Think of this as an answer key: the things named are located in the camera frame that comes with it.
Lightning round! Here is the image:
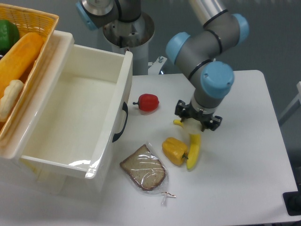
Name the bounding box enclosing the green bell pepper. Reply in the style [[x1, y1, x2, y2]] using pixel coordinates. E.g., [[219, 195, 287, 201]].
[[0, 19, 20, 55]]

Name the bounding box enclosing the red bell pepper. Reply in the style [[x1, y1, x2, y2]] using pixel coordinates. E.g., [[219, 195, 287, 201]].
[[133, 93, 159, 114]]

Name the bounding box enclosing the white plastic drawer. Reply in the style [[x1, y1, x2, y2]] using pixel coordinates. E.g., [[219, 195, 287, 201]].
[[21, 45, 133, 179]]

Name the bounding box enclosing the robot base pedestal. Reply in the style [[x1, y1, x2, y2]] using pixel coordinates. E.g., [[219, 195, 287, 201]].
[[76, 0, 155, 75]]

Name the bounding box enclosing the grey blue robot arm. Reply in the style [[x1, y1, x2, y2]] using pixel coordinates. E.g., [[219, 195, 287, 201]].
[[166, 0, 249, 134]]

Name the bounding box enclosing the pale white pear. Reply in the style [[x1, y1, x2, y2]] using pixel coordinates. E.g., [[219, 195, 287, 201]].
[[183, 118, 200, 134]]

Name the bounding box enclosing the yellow bell pepper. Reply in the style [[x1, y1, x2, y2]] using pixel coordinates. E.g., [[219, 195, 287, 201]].
[[162, 137, 188, 166]]

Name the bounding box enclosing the orange baguette loaf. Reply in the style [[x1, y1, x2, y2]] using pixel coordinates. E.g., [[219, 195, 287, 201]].
[[0, 32, 44, 97]]

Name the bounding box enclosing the black object at edge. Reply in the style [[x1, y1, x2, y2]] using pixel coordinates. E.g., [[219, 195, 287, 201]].
[[283, 191, 301, 216]]

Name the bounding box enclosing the white drawer cabinet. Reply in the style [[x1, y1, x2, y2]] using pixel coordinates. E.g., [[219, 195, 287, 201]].
[[0, 30, 116, 205]]

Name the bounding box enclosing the black drawer handle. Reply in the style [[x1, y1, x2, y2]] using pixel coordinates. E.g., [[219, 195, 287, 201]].
[[112, 102, 128, 143]]

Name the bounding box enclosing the bagged brown bread slice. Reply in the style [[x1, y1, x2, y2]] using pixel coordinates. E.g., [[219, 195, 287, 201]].
[[119, 143, 177, 206]]

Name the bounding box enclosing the pale bread roll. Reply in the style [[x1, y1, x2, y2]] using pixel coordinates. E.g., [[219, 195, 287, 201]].
[[0, 80, 24, 122]]

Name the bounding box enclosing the yellow wicker basket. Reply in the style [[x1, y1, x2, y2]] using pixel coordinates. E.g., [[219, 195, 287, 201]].
[[0, 3, 59, 143]]

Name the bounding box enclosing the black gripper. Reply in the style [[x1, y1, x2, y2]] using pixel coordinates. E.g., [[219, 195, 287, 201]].
[[174, 98, 222, 131]]

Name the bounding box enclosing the yellow banana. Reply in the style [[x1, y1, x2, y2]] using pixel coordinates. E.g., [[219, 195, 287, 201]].
[[173, 120, 201, 171]]

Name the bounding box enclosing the white mounting bracket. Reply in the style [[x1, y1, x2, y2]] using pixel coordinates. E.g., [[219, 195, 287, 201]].
[[148, 56, 167, 75]]

